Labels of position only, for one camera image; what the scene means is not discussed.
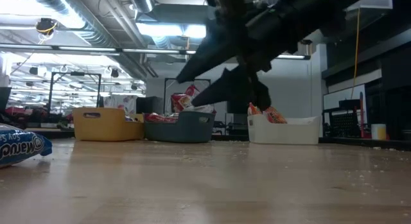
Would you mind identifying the white plastic bin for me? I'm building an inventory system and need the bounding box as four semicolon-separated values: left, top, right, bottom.
247;114;322;145

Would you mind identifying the blue soy sauce noodle pack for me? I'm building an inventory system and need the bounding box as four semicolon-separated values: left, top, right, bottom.
0;123;53;169

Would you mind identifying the yellow plastic bin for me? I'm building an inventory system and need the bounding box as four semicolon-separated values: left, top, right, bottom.
72;107;144;142

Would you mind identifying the red pole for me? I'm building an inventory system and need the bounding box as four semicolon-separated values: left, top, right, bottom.
360;91;366;139

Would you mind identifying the white printed cloth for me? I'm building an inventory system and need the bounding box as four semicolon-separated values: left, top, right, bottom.
102;94;138;114

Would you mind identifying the black adjacent table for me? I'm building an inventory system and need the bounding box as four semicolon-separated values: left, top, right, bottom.
317;135;411;151

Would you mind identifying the black perforated crate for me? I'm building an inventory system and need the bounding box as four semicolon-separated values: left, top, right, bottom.
322;100;362;138

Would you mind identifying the black ceiling camera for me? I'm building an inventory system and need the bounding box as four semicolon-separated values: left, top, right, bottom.
35;17;58;36

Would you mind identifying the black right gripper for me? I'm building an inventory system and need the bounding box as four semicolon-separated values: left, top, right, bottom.
175;0;325;111

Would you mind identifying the black metal stand frame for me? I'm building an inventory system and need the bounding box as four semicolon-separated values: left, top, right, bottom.
47;71;102;116
162;76;212;115

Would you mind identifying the silver ventilation duct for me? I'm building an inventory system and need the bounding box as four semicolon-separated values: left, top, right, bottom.
130;0;154;13

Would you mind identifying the black box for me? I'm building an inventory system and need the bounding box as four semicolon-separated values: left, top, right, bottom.
136;96;164;115

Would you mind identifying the teal plastic bin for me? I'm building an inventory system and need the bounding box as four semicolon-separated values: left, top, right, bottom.
144;110;216;144

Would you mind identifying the white and yellow roll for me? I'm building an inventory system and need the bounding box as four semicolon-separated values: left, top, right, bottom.
371;123;387;141

